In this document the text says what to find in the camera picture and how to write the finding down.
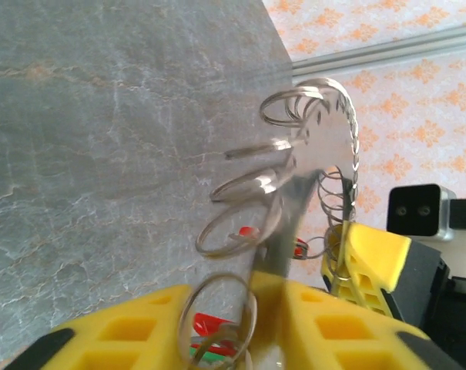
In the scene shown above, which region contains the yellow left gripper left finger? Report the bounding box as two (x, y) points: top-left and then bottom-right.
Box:
(3, 284), (195, 370)

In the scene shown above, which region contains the plain red key tag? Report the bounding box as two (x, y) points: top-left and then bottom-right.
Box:
(193, 312), (236, 358)

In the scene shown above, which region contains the round metal keyring plate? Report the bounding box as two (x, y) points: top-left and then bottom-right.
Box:
(251, 79), (361, 281)

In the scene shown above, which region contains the aluminium frame post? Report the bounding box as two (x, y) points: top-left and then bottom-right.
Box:
(292, 22), (466, 76)

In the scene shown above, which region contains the green key tag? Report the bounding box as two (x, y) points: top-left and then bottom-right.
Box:
(189, 345), (228, 363)

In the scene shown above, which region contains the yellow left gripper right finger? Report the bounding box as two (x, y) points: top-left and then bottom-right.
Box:
(250, 271), (466, 370)

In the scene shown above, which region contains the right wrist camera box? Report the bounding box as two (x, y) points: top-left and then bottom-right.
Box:
(386, 183), (466, 281)

